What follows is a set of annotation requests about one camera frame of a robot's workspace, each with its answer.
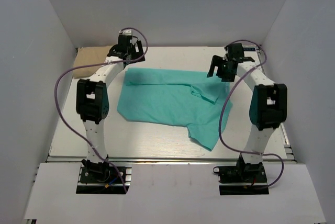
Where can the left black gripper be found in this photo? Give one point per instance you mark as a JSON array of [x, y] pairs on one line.
[[138, 56]]

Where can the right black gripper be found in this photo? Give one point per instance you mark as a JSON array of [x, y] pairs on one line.
[[216, 60]]

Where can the teal t shirt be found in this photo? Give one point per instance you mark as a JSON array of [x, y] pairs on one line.
[[177, 98]]

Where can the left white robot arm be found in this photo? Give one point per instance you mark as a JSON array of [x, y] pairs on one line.
[[92, 103]]

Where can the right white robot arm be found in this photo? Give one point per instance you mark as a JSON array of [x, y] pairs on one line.
[[268, 107]]

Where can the blue table label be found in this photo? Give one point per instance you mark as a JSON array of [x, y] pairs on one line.
[[249, 49]]

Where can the folded beige t shirt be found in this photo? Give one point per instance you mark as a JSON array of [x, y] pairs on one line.
[[89, 56]]

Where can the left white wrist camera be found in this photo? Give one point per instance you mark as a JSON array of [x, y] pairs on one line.
[[126, 32]]

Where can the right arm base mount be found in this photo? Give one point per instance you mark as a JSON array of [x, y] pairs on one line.
[[233, 183]]

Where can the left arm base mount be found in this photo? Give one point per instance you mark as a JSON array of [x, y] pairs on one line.
[[107, 183]]

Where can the aluminium table front rail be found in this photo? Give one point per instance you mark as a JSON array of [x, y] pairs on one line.
[[144, 160]]

